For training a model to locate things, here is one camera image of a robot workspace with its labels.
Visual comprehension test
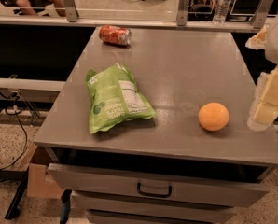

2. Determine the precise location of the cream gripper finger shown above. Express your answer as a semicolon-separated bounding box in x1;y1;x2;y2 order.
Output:
247;65;278;131

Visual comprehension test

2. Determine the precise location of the green rice chip bag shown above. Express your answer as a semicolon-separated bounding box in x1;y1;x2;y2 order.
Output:
85;63;157;134

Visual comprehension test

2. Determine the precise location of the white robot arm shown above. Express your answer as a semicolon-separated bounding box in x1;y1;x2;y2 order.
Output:
246;15;278;131

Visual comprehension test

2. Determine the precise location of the red coke can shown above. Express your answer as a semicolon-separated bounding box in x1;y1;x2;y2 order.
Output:
99;25;132;46

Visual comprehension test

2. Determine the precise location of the orange fruit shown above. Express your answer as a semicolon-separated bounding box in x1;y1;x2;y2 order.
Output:
198;103;229;132

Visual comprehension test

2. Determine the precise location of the metal railing with glass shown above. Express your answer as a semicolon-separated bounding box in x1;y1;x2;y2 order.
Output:
0;0;273;32

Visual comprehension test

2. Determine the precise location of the clear plastic water bottle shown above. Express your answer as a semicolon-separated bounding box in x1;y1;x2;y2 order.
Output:
213;0;232;24

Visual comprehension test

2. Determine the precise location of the grey drawer cabinet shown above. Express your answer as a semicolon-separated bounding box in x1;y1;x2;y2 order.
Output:
35;29;278;224

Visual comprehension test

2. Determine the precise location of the cardboard box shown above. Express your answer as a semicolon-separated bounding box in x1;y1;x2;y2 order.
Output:
21;145;63;199

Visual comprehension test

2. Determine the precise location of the black drawer handle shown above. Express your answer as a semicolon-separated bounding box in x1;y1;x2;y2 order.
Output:
136;182;173;198

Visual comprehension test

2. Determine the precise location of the black cable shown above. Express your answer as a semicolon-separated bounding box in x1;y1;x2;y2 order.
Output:
0;12;29;173

